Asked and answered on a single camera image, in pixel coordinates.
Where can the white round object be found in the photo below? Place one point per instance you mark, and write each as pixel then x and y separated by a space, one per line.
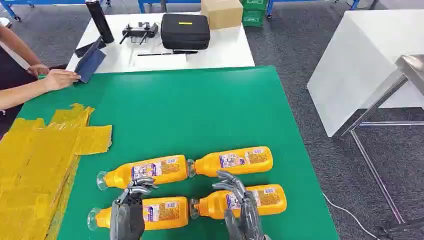
pixel 4 22

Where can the orange drink bottle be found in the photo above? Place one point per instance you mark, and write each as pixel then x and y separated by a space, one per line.
pixel 165 220
pixel 208 165
pixel 212 207
pixel 122 177

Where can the green plastic crate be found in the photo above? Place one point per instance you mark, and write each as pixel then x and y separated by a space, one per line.
pixel 253 15

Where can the large white board table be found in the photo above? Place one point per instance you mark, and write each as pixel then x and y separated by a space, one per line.
pixel 357 63

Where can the black cylinder roll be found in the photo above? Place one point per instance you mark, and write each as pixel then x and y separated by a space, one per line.
pixel 100 21

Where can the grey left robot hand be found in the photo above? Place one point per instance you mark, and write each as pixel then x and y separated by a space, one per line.
pixel 127 215

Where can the small green object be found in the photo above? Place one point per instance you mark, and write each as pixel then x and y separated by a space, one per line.
pixel 42 77

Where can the green table mat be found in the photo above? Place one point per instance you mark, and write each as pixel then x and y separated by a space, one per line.
pixel 185 112

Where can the thin black pen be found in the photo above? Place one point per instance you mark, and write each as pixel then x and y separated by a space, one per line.
pixel 179 52

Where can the black remote controller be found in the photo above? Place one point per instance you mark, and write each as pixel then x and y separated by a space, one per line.
pixel 140 30

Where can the person's hand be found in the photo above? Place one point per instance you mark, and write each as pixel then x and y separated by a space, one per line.
pixel 38 69
pixel 61 80

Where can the blue metal frame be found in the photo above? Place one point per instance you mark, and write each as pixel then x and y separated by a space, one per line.
pixel 179 1
pixel 43 2

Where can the black carry case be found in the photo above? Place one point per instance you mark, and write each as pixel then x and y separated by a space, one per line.
pixel 185 33

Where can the yellow sheet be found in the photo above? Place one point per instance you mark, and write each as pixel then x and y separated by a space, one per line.
pixel 36 165

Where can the person's right hand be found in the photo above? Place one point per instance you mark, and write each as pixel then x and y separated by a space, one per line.
pixel 61 80

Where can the person's left hand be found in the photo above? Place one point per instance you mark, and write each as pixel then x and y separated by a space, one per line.
pixel 38 69

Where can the person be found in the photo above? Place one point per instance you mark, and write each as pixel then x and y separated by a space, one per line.
pixel 11 74

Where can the steel bench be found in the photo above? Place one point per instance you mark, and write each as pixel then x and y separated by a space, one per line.
pixel 412 66

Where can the navy blue folder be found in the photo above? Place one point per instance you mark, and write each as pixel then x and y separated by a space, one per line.
pixel 90 63

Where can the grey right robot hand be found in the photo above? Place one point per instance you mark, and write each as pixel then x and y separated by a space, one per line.
pixel 248 218

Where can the brown cardboard box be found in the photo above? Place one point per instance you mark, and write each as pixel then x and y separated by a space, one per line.
pixel 222 14

